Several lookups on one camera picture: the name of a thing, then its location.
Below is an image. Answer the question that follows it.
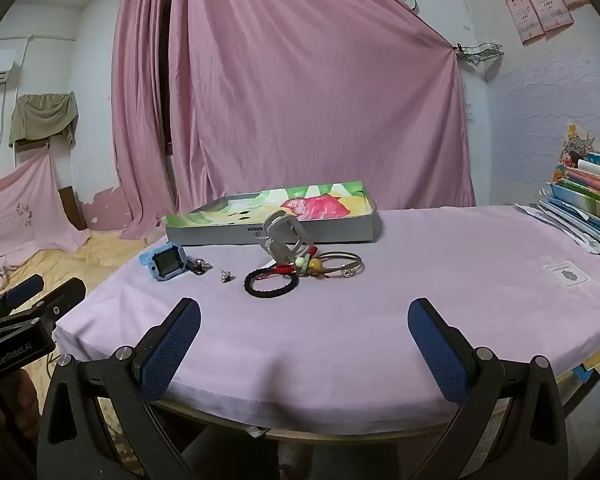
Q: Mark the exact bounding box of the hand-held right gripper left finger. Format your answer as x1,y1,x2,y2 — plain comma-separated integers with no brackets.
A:
36,297,202,480

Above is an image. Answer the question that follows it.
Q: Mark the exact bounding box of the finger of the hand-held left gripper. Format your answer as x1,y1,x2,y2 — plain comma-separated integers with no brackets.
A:
2,274,45,310
15,278,87,330

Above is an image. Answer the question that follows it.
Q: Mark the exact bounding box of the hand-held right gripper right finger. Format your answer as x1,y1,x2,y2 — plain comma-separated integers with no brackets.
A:
407,298,570,480

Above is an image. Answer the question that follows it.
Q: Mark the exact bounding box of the blue smartwatch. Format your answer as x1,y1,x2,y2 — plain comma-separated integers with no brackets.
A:
139,241,188,283

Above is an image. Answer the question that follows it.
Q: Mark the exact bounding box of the colourful cartoon metal tray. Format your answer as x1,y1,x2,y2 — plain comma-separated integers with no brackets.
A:
165,180,379,247

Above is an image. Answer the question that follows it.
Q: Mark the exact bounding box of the person's left hand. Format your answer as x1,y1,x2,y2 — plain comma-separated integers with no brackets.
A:
0,375,42,461

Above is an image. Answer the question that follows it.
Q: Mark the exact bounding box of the yellow blanket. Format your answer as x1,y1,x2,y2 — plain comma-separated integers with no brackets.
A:
0,227,168,476

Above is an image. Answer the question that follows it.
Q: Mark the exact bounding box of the pink embroidered cloth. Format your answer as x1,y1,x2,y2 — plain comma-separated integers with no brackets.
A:
0,149,91,268

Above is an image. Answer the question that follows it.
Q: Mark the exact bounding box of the brown wooden board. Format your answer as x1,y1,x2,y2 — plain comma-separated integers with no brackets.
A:
57,186,88,231

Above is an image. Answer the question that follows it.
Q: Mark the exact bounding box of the thin brown bangle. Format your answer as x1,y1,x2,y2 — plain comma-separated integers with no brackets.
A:
307,251,363,279

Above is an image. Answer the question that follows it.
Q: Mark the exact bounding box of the white square label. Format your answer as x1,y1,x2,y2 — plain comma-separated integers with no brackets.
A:
542,260,592,288

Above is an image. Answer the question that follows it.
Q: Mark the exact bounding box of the olive green cloth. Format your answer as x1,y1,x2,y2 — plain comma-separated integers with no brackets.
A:
8,91,79,150

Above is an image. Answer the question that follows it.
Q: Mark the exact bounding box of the colourful printed cloth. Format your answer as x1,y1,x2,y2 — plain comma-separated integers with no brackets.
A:
167,181,371,226

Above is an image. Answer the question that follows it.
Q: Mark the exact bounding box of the pink curtain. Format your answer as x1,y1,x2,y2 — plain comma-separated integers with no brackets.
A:
167,0,477,213
111,0,181,241

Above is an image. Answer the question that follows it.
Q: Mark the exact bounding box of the stack of colourful books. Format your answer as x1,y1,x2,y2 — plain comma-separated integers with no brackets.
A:
515,122,600,271

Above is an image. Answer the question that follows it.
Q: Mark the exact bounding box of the black hair tie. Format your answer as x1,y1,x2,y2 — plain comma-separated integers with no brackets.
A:
243,268,301,299

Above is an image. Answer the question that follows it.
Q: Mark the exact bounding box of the beaded bracelet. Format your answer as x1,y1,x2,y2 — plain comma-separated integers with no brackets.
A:
294,255,331,277

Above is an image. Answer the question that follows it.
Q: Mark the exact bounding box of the wire wall rack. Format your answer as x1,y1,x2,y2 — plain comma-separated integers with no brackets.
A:
452,42,504,64

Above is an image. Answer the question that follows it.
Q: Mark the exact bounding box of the group of wall certificates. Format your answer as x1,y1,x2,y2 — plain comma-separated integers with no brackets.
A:
490,0,591,46

